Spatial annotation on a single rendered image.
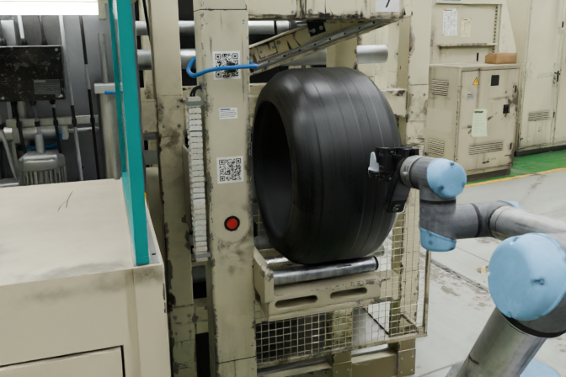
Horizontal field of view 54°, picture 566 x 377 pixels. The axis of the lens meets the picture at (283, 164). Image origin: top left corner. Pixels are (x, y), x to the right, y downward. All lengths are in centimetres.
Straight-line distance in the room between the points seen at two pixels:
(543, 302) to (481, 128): 557
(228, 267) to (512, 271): 99
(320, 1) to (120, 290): 129
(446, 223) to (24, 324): 80
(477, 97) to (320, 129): 488
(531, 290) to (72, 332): 63
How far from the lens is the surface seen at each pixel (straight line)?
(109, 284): 85
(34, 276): 86
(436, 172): 116
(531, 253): 84
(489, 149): 650
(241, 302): 173
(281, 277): 164
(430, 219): 120
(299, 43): 201
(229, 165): 158
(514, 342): 97
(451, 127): 615
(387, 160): 134
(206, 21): 153
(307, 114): 148
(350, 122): 149
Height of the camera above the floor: 159
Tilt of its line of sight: 13 degrees down
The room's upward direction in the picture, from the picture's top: 1 degrees counter-clockwise
